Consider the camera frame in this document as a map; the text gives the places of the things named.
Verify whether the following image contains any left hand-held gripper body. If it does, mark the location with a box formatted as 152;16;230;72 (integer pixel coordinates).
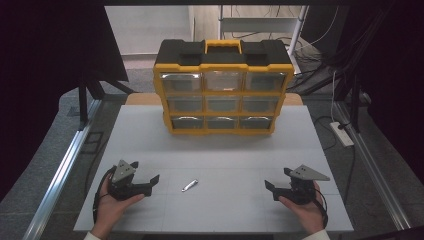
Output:
107;159;153;202

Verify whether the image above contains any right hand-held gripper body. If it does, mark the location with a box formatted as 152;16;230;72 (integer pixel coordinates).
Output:
283;164;331;205

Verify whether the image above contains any silver nail clipper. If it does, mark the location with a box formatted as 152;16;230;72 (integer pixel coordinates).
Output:
181;179;199;193

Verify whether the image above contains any transparent pull-out drawer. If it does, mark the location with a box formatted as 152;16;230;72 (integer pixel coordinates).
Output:
159;72;203;94

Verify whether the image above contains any yellow black organizer cabinet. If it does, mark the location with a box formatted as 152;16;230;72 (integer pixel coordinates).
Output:
152;38;296;136

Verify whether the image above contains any person's left hand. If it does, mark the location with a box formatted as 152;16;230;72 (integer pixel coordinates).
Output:
91;173;146;238

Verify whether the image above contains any person's right hand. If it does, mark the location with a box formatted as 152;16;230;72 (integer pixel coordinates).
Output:
279;190;326;235

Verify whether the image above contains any white power strip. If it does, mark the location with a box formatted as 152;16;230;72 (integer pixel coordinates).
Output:
329;121;355;148

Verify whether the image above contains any person's right white sleeve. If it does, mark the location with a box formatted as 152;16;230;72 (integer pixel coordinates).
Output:
301;229;331;240

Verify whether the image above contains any wooden table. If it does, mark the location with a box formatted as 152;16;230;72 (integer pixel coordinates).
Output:
125;92;304;107

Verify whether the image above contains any black metal stand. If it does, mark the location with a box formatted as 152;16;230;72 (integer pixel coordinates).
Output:
349;75;362;133
78;78;135;131

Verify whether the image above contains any set of clear plastic drawers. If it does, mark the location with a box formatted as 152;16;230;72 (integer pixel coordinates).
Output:
166;70;288;130

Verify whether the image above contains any black curtain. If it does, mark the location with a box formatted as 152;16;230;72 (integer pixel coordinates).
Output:
0;0;130;202
336;0;424;188

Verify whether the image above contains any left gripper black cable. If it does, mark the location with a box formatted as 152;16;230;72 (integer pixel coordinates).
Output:
92;165;118;224

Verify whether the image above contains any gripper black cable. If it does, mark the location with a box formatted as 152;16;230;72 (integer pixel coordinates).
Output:
92;165;118;224
312;187;329;230

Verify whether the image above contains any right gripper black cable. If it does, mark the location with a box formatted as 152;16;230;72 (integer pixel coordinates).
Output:
312;187;329;230

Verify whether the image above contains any black plug cable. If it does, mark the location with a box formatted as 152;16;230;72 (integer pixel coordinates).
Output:
313;115;351;151

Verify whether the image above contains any aluminium floor rail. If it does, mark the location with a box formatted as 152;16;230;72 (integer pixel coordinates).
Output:
22;99;103;240
334;101;413;231

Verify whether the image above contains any white power cord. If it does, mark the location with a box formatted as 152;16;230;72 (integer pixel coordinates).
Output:
330;70;338;124

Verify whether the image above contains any bundle of floor cables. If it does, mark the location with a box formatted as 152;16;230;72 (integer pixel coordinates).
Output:
285;35;338;95

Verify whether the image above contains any white metal shelf frame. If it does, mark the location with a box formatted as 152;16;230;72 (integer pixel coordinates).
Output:
218;4;309;56

